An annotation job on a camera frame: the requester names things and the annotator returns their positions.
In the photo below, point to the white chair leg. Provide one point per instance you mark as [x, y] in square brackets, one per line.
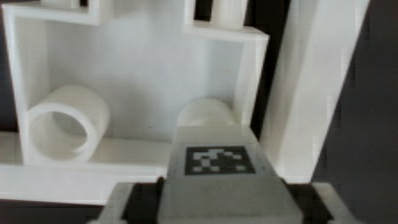
[223, 188]

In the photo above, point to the white chair seat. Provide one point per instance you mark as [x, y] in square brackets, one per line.
[116, 59]

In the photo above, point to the white U-shaped fence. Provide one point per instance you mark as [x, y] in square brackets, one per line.
[299, 86]

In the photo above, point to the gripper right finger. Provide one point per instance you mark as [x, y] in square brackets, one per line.
[313, 205]

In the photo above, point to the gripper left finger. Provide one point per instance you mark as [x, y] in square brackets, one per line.
[134, 203]

